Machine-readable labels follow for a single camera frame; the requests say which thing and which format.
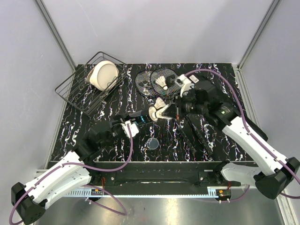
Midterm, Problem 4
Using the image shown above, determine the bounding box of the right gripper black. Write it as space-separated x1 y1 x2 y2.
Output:
162 91 207 120

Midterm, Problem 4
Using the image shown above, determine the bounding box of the white shuttlecock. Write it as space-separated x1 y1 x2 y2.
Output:
154 97 167 110
155 76 168 90
148 106 167 121

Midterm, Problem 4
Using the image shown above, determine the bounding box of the black BOKA shuttlecock tube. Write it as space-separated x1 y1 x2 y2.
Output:
111 110 154 126

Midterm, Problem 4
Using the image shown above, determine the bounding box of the clear plastic tube lid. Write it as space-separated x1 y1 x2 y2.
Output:
146 138 159 150

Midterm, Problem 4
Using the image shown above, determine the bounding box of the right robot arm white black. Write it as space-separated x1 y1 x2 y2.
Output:
155 81 300 199

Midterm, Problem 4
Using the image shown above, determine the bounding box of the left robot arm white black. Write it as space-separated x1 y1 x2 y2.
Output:
9 119 139 225

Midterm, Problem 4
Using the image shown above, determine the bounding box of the right badminton racket black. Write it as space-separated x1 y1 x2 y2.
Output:
150 67 213 157

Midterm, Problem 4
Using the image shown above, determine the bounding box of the black racket bag Crossway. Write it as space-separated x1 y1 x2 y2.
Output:
187 74 268 141

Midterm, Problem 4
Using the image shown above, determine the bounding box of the white round container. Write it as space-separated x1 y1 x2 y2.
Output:
87 60 119 91

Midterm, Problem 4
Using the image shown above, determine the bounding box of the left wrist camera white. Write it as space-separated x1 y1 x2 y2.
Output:
121 120 139 138

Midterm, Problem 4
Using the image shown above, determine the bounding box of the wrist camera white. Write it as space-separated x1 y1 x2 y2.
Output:
175 74 195 98
121 120 139 138

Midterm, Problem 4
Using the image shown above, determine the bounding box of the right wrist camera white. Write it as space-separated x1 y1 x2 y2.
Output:
175 74 195 98

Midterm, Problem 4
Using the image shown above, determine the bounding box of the black wire basket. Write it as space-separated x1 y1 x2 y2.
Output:
55 52 127 117

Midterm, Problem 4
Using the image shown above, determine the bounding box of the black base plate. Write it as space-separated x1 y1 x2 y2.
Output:
86 161 239 186

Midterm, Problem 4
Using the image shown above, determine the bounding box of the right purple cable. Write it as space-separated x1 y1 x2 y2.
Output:
185 69 300 203

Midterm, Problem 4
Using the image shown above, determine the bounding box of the purple cable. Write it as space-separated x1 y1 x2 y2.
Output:
9 124 134 225
185 69 300 203

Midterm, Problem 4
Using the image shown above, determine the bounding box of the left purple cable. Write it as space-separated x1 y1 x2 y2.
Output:
9 124 134 225

